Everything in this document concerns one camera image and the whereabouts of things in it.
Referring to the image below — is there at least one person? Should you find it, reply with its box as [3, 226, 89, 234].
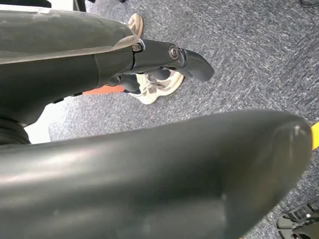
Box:
[127, 12, 185, 106]

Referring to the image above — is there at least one dark shoe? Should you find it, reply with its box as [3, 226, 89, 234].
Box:
[299, 0, 319, 8]

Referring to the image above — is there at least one black mechanical base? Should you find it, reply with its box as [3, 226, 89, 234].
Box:
[276, 195, 319, 239]

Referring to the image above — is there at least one yellow floor tape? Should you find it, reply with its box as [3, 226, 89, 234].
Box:
[311, 121, 319, 151]

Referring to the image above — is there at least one white panel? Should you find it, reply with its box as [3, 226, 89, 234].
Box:
[24, 98, 67, 145]

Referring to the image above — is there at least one orange flat object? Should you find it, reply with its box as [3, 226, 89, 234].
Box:
[82, 85, 125, 97]

